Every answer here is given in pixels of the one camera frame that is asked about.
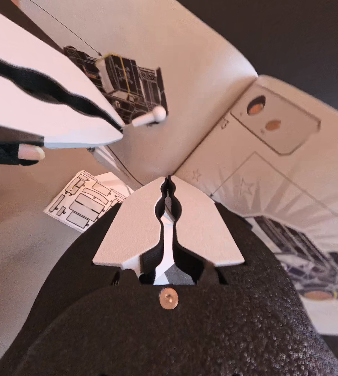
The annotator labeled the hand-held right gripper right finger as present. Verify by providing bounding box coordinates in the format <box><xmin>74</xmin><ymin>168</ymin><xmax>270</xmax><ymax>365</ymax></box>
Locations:
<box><xmin>167</xmin><ymin>176</ymin><xmax>245</xmax><ymax>269</ymax></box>

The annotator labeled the lego instruction booklet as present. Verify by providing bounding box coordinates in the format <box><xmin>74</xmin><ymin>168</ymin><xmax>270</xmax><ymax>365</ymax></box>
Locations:
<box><xmin>16</xmin><ymin>0</ymin><xmax>338</xmax><ymax>335</ymax></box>

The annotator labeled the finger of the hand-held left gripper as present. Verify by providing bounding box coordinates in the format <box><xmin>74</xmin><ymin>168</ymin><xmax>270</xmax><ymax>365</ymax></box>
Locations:
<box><xmin>0</xmin><ymin>70</ymin><xmax>124</xmax><ymax>149</ymax></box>
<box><xmin>0</xmin><ymin>3</ymin><xmax>125</xmax><ymax>127</ymax></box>

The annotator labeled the person's left hand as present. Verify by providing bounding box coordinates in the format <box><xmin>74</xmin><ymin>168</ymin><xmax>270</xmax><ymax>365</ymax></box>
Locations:
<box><xmin>16</xmin><ymin>143</ymin><xmax>46</xmax><ymax>163</ymax></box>

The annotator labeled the white booklet stand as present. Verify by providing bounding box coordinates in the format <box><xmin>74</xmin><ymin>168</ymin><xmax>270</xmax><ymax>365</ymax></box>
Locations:
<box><xmin>90</xmin><ymin>106</ymin><xmax>184</xmax><ymax>285</ymax></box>

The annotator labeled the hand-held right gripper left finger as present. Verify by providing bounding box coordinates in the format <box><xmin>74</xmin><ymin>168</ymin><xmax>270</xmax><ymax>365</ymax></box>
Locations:
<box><xmin>93</xmin><ymin>176</ymin><xmax>169</xmax><ymax>275</ymax></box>

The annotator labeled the white sticker sheet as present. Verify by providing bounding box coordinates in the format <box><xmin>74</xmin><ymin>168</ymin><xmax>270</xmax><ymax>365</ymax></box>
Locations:
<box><xmin>45</xmin><ymin>171</ymin><xmax>128</xmax><ymax>232</ymax></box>

